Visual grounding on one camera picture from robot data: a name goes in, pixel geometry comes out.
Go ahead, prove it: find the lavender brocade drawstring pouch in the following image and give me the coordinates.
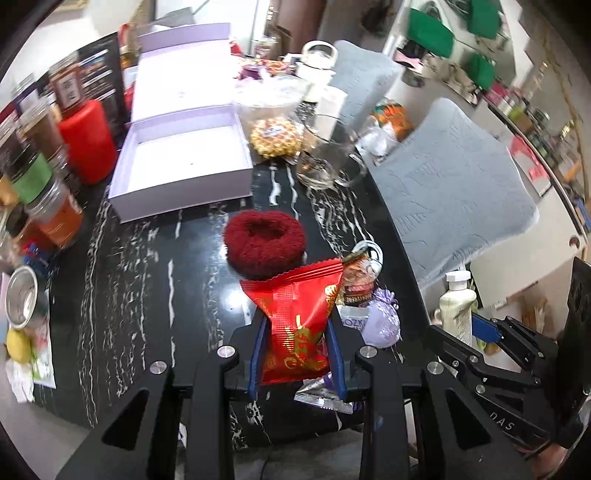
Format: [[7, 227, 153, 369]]
[[362, 288, 401, 349]]

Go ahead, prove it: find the red snack packet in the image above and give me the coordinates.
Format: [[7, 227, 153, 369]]
[[240, 258, 344, 386]]

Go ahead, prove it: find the brown green snack packet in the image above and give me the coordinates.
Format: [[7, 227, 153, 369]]
[[339, 252, 379, 306]]

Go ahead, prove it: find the dark red fluffy scrunchie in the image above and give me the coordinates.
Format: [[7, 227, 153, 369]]
[[223, 210, 307, 280]]

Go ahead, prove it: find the white usb cable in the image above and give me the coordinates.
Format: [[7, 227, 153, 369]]
[[351, 240, 385, 278]]

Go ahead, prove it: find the white lotion bottle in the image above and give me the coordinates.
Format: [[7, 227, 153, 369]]
[[438, 270, 477, 346]]

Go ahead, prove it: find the near grey leaf chair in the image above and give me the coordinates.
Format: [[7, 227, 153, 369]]
[[369, 98, 539, 287]]

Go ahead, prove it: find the grey leaf chair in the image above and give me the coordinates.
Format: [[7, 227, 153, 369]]
[[369, 98, 539, 287], [329, 40, 404, 131]]

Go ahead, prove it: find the clear glass mug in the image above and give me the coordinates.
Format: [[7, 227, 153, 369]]
[[295, 114, 368, 190]]

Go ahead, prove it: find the lavender open gift box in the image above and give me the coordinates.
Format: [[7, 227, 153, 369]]
[[108, 23, 252, 223]]

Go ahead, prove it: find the yellow lemon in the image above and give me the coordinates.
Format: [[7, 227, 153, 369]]
[[6, 329, 33, 364]]

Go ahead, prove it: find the steel cup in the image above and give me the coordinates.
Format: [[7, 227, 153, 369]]
[[5, 266, 38, 329]]

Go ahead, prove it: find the orange spice jar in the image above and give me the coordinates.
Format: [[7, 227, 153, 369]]
[[25, 180, 84, 250]]

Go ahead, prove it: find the bag of waffle cookies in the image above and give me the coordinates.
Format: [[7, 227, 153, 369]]
[[235, 77, 308, 159]]

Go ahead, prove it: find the green tote bag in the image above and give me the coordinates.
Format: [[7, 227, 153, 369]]
[[467, 53, 496, 90], [407, 8, 455, 58]]

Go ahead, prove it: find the white paper cup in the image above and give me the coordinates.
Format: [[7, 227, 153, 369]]
[[312, 86, 348, 140]]

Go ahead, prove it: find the far grey leaf chair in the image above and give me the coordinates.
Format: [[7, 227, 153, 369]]
[[329, 40, 404, 131]]

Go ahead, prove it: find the red plastic canister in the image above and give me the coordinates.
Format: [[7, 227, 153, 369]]
[[58, 100, 117, 185]]

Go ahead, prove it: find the green lid spice jar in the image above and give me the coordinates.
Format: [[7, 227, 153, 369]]
[[5, 145, 53, 205]]

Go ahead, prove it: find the cream white water bottle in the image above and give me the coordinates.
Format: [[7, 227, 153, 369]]
[[295, 40, 339, 103]]

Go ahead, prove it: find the black snack bag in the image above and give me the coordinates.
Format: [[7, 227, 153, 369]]
[[48, 33, 129, 144]]

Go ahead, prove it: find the brown label spice jar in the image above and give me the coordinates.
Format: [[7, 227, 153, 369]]
[[49, 52, 86, 118]]

